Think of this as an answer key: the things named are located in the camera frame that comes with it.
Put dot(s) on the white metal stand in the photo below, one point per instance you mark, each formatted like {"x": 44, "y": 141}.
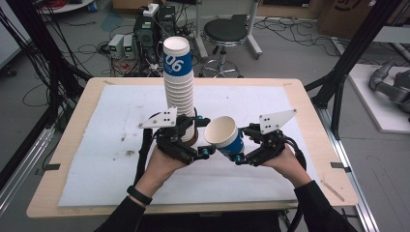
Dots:
{"x": 253, "y": 35}

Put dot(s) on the aluminium floor rail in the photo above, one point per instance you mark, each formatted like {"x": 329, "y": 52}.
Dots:
{"x": 25, "y": 164}
{"x": 351, "y": 167}

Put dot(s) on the white power strip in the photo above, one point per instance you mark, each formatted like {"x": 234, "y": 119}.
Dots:
{"x": 151, "y": 9}

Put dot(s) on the person's left hand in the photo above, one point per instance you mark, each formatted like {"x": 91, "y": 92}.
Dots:
{"x": 158, "y": 170}

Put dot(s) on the round white table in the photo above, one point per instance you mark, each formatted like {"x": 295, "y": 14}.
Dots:
{"x": 67, "y": 5}

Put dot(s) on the black computer box with fan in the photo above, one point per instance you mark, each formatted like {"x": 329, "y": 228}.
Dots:
{"x": 145, "y": 37}

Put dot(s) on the black wristband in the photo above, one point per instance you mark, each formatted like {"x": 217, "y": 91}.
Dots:
{"x": 139, "y": 195}

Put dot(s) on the black round stool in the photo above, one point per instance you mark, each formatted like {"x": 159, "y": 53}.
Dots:
{"x": 225, "y": 30}

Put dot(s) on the person's right hand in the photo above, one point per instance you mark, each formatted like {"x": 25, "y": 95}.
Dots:
{"x": 291, "y": 167}

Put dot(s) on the black tape piece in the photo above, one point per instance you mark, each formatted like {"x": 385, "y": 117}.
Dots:
{"x": 51, "y": 167}
{"x": 340, "y": 166}

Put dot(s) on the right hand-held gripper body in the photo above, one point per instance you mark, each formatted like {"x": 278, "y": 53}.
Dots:
{"x": 272, "y": 145}

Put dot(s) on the white platform board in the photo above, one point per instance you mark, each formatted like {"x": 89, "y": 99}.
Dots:
{"x": 367, "y": 106}

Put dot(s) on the black metal frame post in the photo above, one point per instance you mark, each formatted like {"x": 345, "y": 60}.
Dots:
{"x": 351, "y": 54}
{"x": 45, "y": 48}

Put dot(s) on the stack of white paper cups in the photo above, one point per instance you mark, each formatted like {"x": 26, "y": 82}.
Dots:
{"x": 179, "y": 90}

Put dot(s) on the cardboard box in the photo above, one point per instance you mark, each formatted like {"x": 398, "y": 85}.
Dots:
{"x": 345, "y": 16}

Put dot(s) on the grey bench power supply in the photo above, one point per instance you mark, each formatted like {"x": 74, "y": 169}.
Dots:
{"x": 115, "y": 45}
{"x": 129, "y": 46}

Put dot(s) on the blue and white paper cup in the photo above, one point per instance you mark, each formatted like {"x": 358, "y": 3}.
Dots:
{"x": 232, "y": 145}

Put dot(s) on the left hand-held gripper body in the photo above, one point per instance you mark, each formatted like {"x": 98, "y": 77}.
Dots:
{"x": 170, "y": 145}

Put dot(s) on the wooden table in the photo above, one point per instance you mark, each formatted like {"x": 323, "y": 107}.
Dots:
{"x": 325, "y": 129}

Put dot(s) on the white foam mat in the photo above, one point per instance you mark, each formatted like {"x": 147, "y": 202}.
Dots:
{"x": 106, "y": 145}

